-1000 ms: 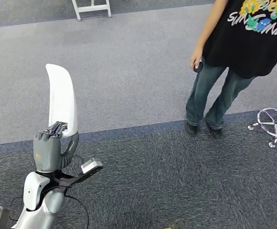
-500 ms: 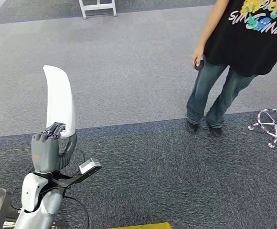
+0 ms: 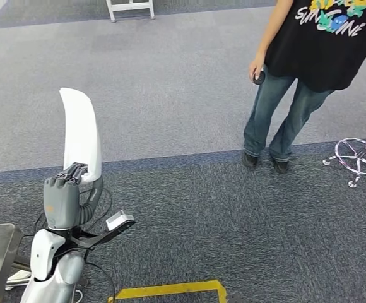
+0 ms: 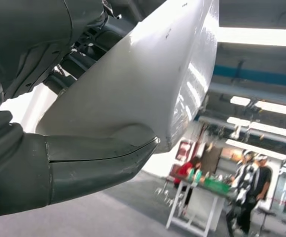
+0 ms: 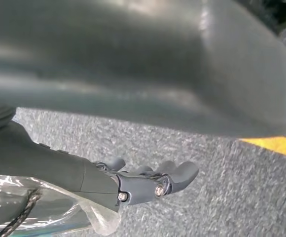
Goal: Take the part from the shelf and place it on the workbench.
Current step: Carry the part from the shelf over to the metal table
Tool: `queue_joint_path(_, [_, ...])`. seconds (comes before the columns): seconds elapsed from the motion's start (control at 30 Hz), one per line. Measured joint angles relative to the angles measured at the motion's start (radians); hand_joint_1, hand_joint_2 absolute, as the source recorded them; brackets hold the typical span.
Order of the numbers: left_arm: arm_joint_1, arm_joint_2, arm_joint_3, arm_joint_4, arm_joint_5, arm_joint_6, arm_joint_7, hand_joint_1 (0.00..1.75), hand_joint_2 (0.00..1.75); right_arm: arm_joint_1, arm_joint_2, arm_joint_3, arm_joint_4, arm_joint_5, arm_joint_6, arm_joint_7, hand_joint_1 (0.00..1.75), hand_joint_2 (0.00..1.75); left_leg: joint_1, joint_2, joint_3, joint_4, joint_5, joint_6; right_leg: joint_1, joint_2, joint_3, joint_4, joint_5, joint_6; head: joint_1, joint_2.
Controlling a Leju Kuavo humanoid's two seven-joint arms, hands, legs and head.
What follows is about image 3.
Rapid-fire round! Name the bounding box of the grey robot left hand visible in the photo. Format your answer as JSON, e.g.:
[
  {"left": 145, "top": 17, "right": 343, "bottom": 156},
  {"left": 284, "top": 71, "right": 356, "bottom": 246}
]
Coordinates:
[{"left": 43, "top": 162, "right": 104, "bottom": 231}]

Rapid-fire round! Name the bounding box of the white curved plastic part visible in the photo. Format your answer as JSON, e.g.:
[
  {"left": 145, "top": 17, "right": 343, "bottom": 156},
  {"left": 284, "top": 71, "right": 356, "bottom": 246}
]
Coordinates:
[{"left": 59, "top": 87, "right": 103, "bottom": 184}]

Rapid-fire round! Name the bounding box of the black round remote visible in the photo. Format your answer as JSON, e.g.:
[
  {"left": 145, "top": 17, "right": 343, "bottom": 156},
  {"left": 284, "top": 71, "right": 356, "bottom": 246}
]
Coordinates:
[{"left": 252, "top": 70, "right": 266, "bottom": 86}]

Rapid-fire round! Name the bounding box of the white power strip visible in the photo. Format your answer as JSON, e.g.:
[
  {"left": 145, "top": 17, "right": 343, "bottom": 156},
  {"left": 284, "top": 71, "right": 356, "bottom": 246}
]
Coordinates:
[{"left": 5, "top": 270, "right": 32, "bottom": 292}]

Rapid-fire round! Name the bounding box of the person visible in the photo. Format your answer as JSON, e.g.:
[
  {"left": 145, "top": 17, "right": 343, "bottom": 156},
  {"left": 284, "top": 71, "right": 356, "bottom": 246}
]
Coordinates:
[{"left": 242, "top": 0, "right": 366, "bottom": 174}]

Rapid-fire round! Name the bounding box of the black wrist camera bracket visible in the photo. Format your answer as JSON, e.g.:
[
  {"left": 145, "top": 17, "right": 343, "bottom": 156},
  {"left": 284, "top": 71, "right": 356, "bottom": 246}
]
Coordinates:
[{"left": 60, "top": 220, "right": 137, "bottom": 252}]

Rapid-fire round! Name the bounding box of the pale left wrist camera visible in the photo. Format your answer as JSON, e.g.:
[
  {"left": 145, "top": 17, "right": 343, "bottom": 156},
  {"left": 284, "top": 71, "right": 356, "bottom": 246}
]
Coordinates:
[{"left": 106, "top": 210, "right": 135, "bottom": 232}]

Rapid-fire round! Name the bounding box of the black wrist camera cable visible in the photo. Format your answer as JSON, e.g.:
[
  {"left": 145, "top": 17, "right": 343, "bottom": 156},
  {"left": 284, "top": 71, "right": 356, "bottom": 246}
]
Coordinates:
[{"left": 84, "top": 261, "right": 116, "bottom": 303}]

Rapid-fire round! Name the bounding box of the white stand frame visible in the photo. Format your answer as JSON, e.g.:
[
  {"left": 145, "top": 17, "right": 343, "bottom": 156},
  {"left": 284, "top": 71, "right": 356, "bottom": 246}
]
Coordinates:
[{"left": 106, "top": 0, "right": 156, "bottom": 23}]

